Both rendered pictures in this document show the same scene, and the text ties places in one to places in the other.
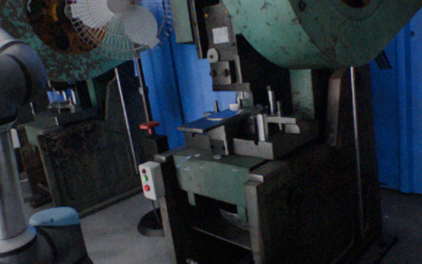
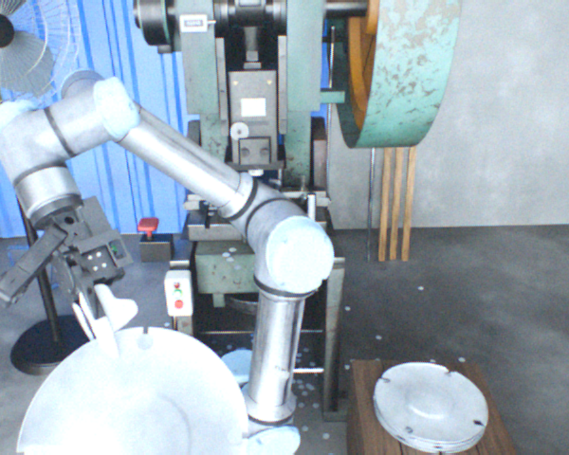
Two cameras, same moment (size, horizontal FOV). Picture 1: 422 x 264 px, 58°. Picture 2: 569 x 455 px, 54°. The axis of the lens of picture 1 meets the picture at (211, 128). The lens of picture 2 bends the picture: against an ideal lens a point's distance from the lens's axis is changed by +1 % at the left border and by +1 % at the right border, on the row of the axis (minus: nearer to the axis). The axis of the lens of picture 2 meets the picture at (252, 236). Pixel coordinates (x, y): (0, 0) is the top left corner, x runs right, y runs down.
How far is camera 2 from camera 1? 1.21 m
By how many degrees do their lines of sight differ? 45
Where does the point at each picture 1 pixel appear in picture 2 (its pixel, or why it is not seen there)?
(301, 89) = (297, 155)
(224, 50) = (257, 125)
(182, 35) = (199, 105)
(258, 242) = (337, 319)
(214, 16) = (247, 84)
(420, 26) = not seen: hidden behind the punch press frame
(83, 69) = not seen: outside the picture
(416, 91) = not seen: hidden behind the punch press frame
